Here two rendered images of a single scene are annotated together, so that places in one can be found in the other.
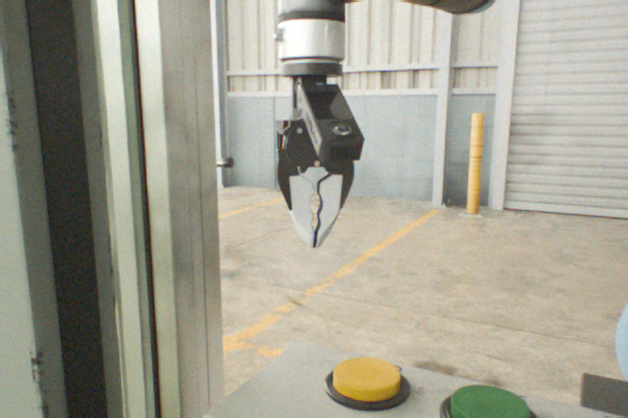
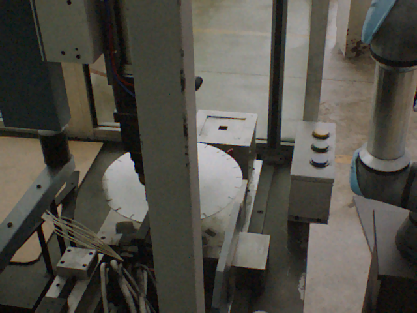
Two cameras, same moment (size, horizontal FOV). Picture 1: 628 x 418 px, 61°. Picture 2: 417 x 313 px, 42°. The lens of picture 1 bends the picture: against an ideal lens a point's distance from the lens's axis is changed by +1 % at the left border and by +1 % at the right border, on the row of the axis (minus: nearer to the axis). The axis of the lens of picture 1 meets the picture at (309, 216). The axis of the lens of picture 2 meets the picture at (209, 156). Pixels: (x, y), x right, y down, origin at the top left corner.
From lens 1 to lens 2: 143 cm
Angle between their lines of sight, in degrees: 71
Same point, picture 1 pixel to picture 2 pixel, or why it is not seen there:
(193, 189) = (313, 80)
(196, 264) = (312, 94)
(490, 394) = (323, 144)
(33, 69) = (273, 62)
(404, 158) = not seen: outside the picture
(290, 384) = (315, 126)
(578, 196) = not seen: outside the picture
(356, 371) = (320, 130)
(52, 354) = (270, 96)
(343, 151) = not seen: hidden behind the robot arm
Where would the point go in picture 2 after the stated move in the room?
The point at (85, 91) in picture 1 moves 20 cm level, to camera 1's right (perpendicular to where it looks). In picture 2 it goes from (281, 64) to (312, 96)
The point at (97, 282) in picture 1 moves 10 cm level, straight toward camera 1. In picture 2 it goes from (279, 89) to (253, 100)
